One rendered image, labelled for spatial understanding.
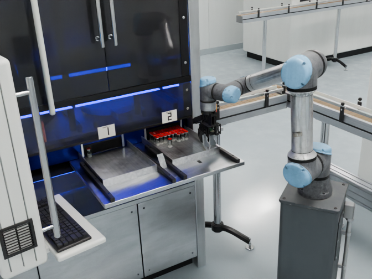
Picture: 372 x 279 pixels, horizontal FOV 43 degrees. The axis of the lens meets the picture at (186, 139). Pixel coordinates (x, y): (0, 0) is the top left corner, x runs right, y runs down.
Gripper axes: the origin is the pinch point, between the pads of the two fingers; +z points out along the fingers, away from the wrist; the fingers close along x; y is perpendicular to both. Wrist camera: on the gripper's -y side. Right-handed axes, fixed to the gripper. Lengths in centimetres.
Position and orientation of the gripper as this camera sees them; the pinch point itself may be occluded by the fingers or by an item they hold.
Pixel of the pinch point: (206, 147)
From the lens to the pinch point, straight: 226.0
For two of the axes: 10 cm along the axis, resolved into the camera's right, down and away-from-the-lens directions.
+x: 8.7, -2.3, 4.4
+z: 0.4, 9.1, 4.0
